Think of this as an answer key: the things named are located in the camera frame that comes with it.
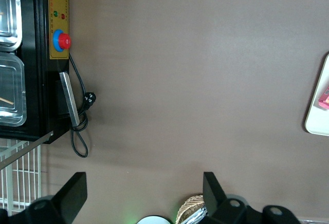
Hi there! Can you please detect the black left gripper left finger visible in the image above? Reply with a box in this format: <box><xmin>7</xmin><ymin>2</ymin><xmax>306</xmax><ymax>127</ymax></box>
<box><xmin>52</xmin><ymin>172</ymin><xmax>88</xmax><ymax>224</ymax></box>

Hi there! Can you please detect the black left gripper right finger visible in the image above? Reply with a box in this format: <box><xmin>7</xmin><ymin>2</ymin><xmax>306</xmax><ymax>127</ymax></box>
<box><xmin>203</xmin><ymin>172</ymin><xmax>228</xmax><ymax>217</ymax></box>

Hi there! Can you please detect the beige plastic tray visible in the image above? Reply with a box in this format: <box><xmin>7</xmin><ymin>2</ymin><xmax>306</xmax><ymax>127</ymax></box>
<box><xmin>304</xmin><ymin>51</ymin><xmax>329</xmax><ymax>136</ymax></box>

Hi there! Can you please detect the stack of foil trays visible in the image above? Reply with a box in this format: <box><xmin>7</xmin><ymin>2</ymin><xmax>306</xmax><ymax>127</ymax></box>
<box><xmin>185</xmin><ymin>207</ymin><xmax>208</xmax><ymax>224</ymax></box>

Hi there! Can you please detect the light woven wicker basket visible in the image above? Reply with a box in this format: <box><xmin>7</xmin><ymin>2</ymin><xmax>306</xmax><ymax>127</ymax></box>
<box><xmin>176</xmin><ymin>194</ymin><xmax>206</xmax><ymax>224</ymax></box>

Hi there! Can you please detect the black sealing machine yellow panel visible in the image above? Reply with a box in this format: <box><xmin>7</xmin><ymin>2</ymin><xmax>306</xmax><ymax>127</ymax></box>
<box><xmin>0</xmin><ymin>0</ymin><xmax>80</xmax><ymax>171</ymax></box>

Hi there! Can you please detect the steel food container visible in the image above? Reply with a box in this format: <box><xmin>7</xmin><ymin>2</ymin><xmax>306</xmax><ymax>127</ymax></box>
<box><xmin>0</xmin><ymin>0</ymin><xmax>23</xmax><ymax>52</ymax></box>
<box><xmin>0</xmin><ymin>51</ymin><xmax>28</xmax><ymax>127</ymax></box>

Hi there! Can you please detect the pink snack pack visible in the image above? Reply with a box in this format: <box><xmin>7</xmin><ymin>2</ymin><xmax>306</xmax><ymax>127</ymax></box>
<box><xmin>318</xmin><ymin>86</ymin><xmax>329</xmax><ymax>111</ymax></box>

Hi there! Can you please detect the white wire rack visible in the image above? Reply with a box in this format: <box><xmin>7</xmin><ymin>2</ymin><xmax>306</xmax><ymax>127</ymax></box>
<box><xmin>0</xmin><ymin>139</ymin><xmax>43</xmax><ymax>217</ymax></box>

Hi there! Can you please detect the black power cable with plug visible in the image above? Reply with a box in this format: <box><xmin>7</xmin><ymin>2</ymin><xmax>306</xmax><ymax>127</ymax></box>
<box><xmin>68</xmin><ymin>53</ymin><xmax>97</xmax><ymax>158</ymax></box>

